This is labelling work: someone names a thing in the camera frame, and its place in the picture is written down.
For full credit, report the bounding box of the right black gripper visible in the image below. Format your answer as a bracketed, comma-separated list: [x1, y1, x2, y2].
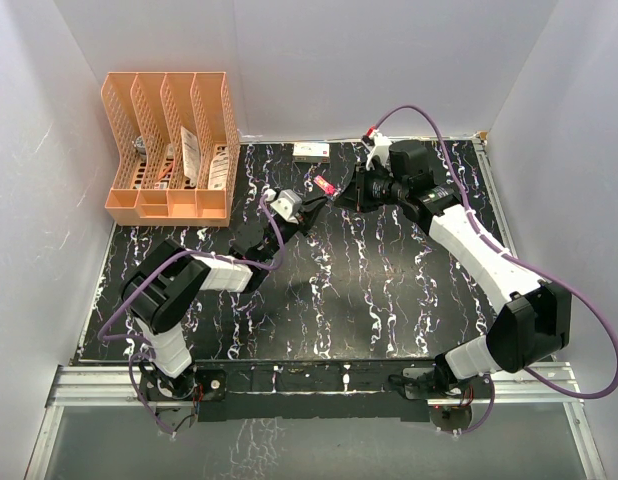
[334, 162, 407, 214]

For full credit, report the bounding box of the red strap keychain with ring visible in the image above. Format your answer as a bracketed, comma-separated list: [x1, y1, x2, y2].
[313, 176, 337, 197]

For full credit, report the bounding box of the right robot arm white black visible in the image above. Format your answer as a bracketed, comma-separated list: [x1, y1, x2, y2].
[335, 138, 572, 397]

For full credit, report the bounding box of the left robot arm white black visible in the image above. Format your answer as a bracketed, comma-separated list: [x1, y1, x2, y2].
[121, 189, 328, 399]

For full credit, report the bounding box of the small white red box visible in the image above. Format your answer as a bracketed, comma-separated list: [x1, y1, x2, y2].
[292, 142, 330, 163]

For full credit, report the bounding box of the white labelled packet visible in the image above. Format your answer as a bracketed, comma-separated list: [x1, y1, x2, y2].
[207, 151, 230, 190]

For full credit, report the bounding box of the white paper packet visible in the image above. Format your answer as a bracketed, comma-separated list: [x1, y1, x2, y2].
[180, 126, 201, 188]

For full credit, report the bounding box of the orange plastic file organizer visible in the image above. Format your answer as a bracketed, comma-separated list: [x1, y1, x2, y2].
[101, 72, 240, 227]

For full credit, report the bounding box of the round metal object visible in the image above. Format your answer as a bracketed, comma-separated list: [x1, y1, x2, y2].
[133, 136, 145, 153]

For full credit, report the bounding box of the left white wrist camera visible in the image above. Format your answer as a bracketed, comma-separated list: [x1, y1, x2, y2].
[264, 189, 302, 224]

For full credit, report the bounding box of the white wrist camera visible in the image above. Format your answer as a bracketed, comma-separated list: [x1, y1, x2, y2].
[264, 189, 302, 224]
[362, 127, 392, 171]

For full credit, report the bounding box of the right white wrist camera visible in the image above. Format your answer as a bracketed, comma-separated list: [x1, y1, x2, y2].
[362, 127, 392, 171]

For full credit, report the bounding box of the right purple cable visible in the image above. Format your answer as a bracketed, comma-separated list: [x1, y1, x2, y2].
[368, 104, 618, 400]

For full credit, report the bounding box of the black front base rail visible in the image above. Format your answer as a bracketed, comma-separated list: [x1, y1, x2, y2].
[192, 359, 438, 422]

